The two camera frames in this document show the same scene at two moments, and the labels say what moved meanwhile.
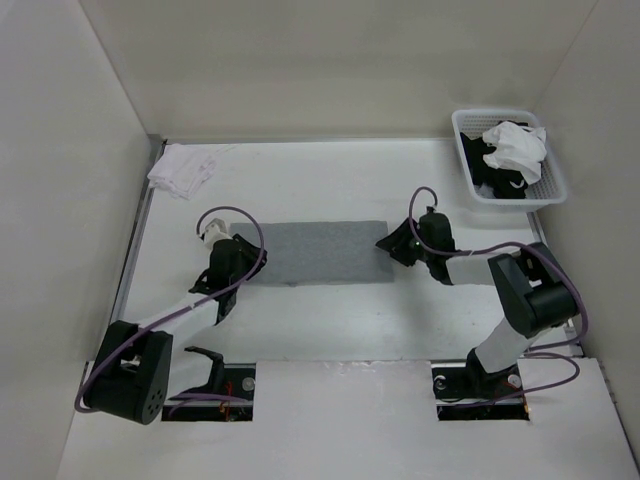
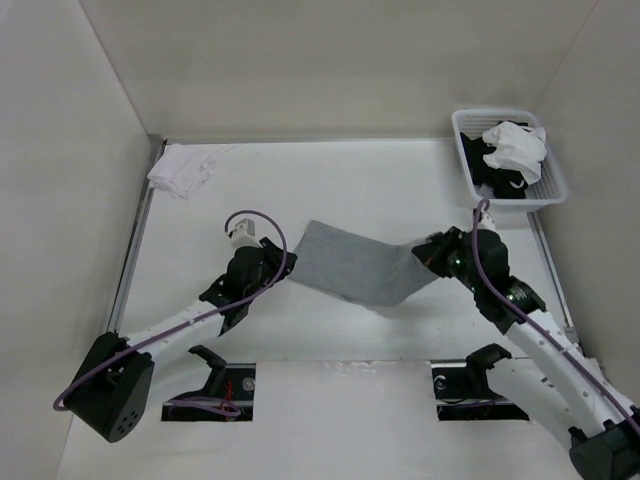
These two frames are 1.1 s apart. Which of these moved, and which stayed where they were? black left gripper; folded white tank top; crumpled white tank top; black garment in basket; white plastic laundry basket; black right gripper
Moved: black right gripper; black left gripper
Stayed: white plastic laundry basket; crumpled white tank top; black garment in basket; folded white tank top
